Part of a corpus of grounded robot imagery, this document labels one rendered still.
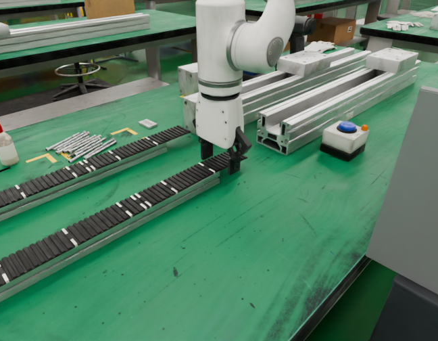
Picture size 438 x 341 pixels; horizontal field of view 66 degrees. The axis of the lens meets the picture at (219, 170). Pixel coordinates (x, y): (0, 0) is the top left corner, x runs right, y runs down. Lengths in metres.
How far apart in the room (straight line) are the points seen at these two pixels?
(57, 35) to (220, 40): 1.63
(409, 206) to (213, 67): 0.38
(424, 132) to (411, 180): 0.07
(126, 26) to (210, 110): 1.75
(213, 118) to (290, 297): 0.35
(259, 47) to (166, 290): 0.39
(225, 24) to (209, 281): 0.41
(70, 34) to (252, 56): 1.70
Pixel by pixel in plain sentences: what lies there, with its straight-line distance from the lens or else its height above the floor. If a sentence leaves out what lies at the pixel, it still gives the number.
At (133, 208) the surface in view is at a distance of 0.63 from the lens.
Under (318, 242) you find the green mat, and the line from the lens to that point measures 0.62.
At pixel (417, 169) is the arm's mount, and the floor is 0.96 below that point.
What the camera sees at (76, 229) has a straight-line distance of 0.62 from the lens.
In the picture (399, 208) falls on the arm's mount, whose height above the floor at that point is 0.89.
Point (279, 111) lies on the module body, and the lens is 0.89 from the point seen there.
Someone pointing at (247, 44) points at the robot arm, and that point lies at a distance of 0.57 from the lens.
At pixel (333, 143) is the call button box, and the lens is 0.86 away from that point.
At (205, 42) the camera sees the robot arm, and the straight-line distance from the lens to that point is 0.61.
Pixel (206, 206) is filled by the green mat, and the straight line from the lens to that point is 0.67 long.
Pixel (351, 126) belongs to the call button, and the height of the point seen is 0.85.
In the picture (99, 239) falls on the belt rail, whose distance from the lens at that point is 0.61.
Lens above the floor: 1.20
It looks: 33 degrees down
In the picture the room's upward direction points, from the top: straight up
